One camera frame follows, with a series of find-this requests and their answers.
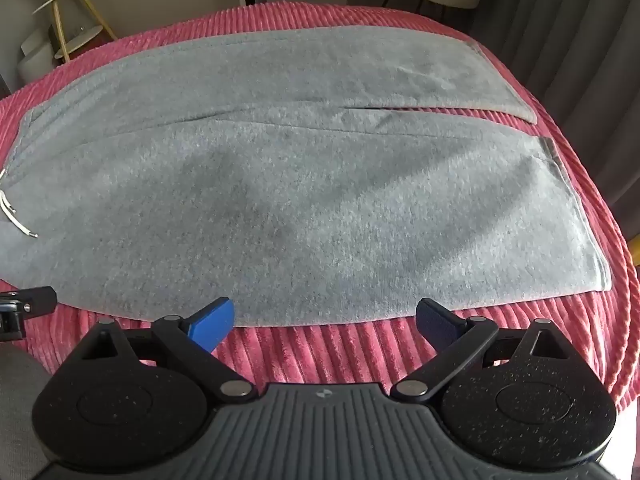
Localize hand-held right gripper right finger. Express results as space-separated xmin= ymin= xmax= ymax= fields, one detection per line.
xmin=391 ymin=298 xmax=579 ymax=403

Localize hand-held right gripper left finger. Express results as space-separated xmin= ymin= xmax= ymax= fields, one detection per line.
xmin=75 ymin=297 xmax=253 ymax=403

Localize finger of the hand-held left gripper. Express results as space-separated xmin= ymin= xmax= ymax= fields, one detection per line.
xmin=17 ymin=286 xmax=57 ymax=319

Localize grey pants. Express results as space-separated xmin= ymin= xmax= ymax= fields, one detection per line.
xmin=0 ymin=30 xmax=614 ymax=329

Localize grey cloth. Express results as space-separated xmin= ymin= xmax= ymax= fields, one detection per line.
xmin=0 ymin=347 xmax=57 ymax=467

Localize pink ribbed blanket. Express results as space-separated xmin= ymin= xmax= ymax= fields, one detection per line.
xmin=0 ymin=2 xmax=640 ymax=406

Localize wooden tiered side stand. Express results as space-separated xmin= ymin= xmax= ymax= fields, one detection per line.
xmin=27 ymin=0 xmax=119 ymax=61

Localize grey curtain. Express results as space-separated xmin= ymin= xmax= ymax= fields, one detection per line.
xmin=465 ymin=0 xmax=640 ymax=243

